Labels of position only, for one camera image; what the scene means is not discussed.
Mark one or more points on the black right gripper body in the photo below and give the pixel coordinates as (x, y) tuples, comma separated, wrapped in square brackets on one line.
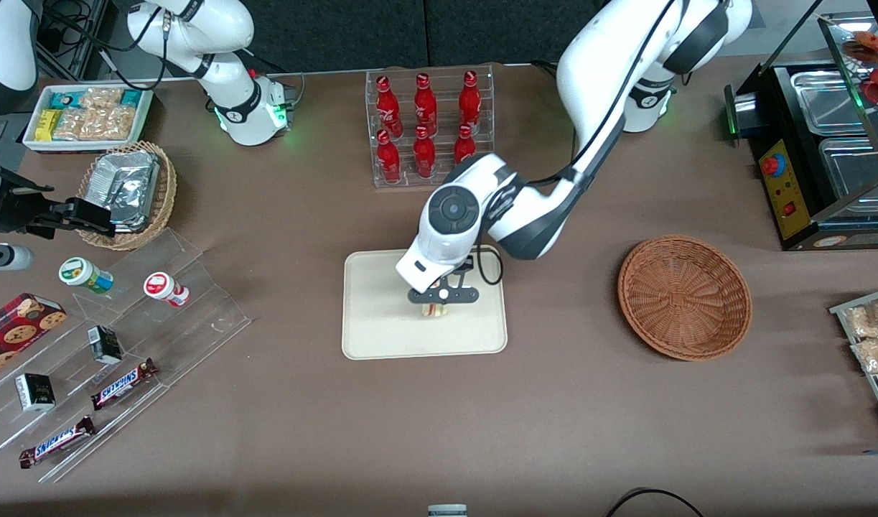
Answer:
[(16, 209)]

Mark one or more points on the small sandwich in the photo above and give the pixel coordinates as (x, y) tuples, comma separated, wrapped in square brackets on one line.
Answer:
[(434, 311)]

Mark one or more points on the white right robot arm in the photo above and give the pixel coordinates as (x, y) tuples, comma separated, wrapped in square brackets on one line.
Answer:
[(230, 108)]

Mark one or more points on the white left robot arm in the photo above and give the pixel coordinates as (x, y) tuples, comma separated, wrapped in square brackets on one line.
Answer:
[(596, 57)]

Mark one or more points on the beige plastic tray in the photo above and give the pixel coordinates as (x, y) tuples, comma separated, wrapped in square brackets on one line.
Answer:
[(381, 323)]

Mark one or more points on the white snack tray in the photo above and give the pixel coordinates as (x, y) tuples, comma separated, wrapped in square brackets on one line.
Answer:
[(29, 136)]

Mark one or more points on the wicker basket with foil packs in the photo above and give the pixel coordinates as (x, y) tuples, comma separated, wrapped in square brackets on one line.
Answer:
[(164, 194)]

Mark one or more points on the empty brown wicker basket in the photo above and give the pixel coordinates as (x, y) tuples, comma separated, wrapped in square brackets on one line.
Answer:
[(683, 298)]

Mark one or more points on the grey metal snack tray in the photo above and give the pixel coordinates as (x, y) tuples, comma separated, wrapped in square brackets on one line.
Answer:
[(841, 310)]

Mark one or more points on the green label white jar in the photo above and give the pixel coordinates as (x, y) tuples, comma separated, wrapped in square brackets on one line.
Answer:
[(80, 273)]

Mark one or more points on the yellow snack packet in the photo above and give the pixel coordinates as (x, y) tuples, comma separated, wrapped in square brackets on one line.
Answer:
[(47, 123)]

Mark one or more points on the clear bag of crackers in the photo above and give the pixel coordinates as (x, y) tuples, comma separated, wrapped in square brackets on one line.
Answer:
[(76, 123), (101, 97), (115, 120)]

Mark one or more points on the red lid white jar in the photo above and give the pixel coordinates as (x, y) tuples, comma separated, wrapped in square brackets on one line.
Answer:
[(162, 287)]

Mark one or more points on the red tartan cookie box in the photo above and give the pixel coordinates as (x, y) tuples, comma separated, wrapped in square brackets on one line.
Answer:
[(15, 330)]

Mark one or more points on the teal snack packet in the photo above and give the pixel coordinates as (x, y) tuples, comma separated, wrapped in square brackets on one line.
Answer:
[(131, 97), (64, 99)]

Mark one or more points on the small black carton box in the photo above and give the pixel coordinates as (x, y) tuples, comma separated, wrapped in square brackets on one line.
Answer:
[(105, 345), (35, 391)]

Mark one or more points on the red cola bottle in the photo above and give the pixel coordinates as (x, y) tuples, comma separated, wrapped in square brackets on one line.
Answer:
[(470, 93), (386, 100), (464, 143), (425, 97), (423, 151), (388, 154)]

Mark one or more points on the clear acrylic stepped shelf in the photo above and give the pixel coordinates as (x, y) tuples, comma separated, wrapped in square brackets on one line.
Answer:
[(194, 323)]

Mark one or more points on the brown Snickers bar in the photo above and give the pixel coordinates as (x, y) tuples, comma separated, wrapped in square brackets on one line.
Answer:
[(125, 384), (57, 441)]

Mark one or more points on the grey object at table edge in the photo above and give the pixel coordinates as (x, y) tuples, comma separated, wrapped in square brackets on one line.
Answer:
[(447, 510)]

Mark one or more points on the clear acrylic bottle rack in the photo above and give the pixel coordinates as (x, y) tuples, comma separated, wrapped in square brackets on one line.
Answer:
[(482, 79)]

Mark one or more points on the black food warmer cabinet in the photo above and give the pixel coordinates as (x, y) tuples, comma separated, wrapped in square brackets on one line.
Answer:
[(783, 187)]

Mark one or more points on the clear bag of snacks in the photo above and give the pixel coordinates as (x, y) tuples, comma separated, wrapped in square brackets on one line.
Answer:
[(876, 354), (869, 319)]

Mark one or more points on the steel warmer pan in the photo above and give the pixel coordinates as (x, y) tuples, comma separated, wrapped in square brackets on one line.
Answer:
[(855, 169), (826, 100)]

